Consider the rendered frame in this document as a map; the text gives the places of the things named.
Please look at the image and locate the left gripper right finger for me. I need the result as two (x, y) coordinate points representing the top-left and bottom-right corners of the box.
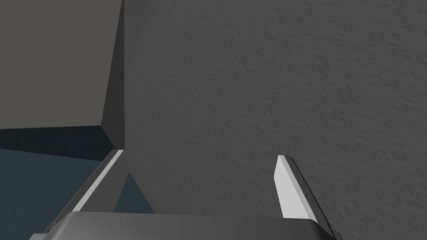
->
(273, 155), (335, 238)

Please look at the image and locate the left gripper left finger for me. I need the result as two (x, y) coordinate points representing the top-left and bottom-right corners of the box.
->
(50, 150), (130, 230)

